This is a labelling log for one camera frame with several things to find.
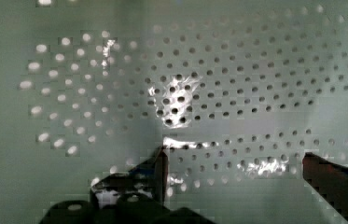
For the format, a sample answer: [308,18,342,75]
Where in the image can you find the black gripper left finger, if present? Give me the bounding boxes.
[90,147,168,209]

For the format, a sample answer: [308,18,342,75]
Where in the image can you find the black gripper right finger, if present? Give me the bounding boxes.
[302,152,348,221]

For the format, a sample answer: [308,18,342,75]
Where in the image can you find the green perforated strainer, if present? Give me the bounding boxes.
[0,0,348,224]

